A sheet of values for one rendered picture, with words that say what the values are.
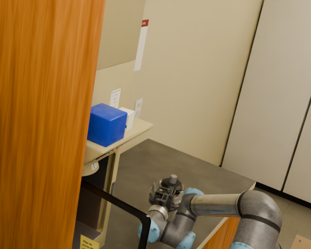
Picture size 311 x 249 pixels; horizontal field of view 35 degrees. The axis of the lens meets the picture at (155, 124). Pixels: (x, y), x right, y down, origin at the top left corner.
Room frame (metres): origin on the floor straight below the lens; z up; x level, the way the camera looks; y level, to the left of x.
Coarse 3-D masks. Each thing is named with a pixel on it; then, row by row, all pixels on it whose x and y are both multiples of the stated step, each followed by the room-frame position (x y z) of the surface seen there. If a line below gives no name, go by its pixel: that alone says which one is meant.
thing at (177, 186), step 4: (172, 176) 1.81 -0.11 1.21; (176, 176) 1.81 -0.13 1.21; (164, 180) 1.82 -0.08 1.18; (168, 180) 1.82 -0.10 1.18; (172, 180) 1.80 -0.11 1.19; (176, 180) 1.84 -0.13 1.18; (164, 184) 1.79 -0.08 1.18; (168, 184) 1.79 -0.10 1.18; (172, 184) 1.80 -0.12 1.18; (176, 184) 1.80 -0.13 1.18; (180, 184) 1.81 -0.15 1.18; (168, 188) 1.77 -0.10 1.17; (172, 188) 1.78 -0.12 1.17; (176, 188) 1.78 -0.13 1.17; (180, 188) 1.79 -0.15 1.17
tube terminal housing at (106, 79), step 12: (132, 60) 1.62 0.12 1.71; (96, 72) 1.43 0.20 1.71; (108, 72) 1.49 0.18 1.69; (120, 72) 1.56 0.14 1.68; (132, 72) 1.63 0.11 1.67; (96, 84) 1.44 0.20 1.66; (108, 84) 1.50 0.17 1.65; (120, 84) 1.57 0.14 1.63; (96, 96) 1.45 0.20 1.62; (108, 96) 1.51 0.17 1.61; (120, 96) 1.58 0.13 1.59; (108, 168) 1.63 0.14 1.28; (108, 180) 1.64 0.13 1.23; (108, 192) 1.65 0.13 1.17
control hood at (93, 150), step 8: (136, 120) 1.60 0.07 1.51; (136, 128) 1.52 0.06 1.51; (144, 128) 1.54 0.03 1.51; (128, 136) 1.45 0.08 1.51; (136, 136) 1.55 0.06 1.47; (88, 144) 1.33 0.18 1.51; (96, 144) 1.35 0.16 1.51; (112, 144) 1.37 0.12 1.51; (120, 144) 1.40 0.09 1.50; (88, 152) 1.32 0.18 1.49; (96, 152) 1.31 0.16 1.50; (104, 152) 1.31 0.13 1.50; (88, 160) 1.32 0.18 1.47
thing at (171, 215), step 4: (160, 180) 1.84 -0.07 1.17; (160, 184) 1.80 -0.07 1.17; (176, 192) 1.77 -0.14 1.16; (176, 196) 1.78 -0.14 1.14; (168, 212) 1.77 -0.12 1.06; (172, 212) 1.78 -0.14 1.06; (168, 216) 1.77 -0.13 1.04; (172, 216) 1.78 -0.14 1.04; (168, 220) 1.77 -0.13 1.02; (172, 220) 1.78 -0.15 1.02
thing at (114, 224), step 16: (80, 192) 1.33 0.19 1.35; (96, 192) 1.29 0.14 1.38; (80, 208) 1.32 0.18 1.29; (96, 208) 1.29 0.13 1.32; (112, 208) 1.26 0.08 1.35; (128, 208) 1.23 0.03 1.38; (80, 224) 1.32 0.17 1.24; (96, 224) 1.29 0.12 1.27; (112, 224) 1.26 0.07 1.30; (128, 224) 1.23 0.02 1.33; (144, 224) 1.20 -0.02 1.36; (96, 240) 1.28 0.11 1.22; (112, 240) 1.25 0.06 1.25; (128, 240) 1.22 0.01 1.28; (144, 240) 1.20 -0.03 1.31
